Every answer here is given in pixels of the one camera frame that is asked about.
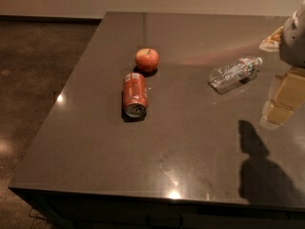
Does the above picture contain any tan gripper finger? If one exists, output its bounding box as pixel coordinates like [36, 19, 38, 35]
[260, 67, 305, 130]
[259, 27, 284, 52]

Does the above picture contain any red coke can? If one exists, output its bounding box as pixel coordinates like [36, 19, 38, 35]
[122, 73, 148, 118]

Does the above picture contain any clear plastic water bottle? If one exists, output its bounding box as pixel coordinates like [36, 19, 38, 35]
[209, 56, 263, 90]

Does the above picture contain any red apple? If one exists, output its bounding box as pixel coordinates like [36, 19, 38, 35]
[135, 48, 159, 73]

